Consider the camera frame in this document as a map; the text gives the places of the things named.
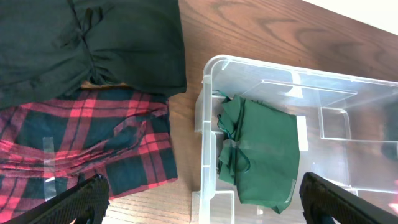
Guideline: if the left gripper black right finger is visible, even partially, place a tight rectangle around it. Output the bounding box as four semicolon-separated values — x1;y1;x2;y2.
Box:
299;172;397;224

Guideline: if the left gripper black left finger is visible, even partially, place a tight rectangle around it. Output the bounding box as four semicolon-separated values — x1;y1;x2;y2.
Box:
6;174;109;224

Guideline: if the dark green cloth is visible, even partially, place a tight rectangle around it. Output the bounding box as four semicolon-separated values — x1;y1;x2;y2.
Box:
217;95;300;214

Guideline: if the clear plastic storage bin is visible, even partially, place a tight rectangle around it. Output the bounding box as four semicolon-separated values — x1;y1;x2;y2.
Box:
191;55;397;223

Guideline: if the red plaid folded shirt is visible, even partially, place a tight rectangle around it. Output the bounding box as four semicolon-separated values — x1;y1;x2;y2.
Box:
1;89;178;222

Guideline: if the white label in bin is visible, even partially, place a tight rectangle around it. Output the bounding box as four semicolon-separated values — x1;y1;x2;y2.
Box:
297;116;308;152

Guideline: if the black folded garment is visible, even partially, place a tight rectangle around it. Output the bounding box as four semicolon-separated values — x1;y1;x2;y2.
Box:
1;0;187;108

